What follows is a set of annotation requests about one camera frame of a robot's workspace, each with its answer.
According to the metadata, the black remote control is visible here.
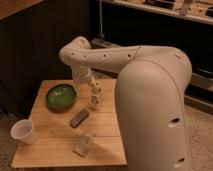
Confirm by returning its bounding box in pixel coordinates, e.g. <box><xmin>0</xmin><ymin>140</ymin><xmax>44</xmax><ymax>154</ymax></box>
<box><xmin>69</xmin><ymin>109</ymin><xmax>89</xmax><ymax>128</ymax></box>

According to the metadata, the white paper cup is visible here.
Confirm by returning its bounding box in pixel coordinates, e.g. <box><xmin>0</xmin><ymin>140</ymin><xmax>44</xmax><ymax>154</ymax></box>
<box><xmin>10</xmin><ymin>119</ymin><xmax>36</xmax><ymax>144</ymax></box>

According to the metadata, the metal stand with base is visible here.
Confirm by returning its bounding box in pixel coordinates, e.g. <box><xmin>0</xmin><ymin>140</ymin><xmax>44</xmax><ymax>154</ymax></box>
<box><xmin>91</xmin><ymin>0</ymin><xmax>116</xmax><ymax>48</ymax></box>

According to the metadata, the white labelled bottle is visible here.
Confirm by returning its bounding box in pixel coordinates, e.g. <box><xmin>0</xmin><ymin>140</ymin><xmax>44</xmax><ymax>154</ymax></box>
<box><xmin>91</xmin><ymin>82</ymin><xmax>102</xmax><ymax>110</ymax></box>

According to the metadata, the wooden board table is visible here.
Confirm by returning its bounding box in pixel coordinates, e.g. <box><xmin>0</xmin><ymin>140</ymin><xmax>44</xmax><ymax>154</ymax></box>
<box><xmin>12</xmin><ymin>79</ymin><xmax>126</xmax><ymax>168</ymax></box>

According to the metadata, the small clear plastic packet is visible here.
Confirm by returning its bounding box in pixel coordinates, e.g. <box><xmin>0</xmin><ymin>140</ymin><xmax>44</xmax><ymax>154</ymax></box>
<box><xmin>73</xmin><ymin>132</ymin><xmax>93</xmax><ymax>157</ymax></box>

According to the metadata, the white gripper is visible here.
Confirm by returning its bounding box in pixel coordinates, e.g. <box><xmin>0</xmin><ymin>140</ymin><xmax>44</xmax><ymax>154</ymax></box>
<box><xmin>72</xmin><ymin>66</ymin><xmax>94</xmax><ymax>84</ymax></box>

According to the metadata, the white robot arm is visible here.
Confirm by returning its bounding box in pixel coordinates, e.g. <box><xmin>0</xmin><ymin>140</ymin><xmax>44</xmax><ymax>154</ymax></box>
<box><xmin>59</xmin><ymin>36</ymin><xmax>192</xmax><ymax>171</ymax></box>

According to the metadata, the white shelf unit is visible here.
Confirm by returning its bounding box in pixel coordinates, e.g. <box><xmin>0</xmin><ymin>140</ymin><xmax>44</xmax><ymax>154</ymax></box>
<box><xmin>103</xmin><ymin>0</ymin><xmax>213</xmax><ymax>26</ymax></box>

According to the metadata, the green ceramic bowl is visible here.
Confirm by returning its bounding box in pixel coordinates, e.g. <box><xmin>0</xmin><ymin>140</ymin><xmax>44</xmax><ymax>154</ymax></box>
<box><xmin>45</xmin><ymin>84</ymin><xmax>77</xmax><ymax>110</ymax></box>

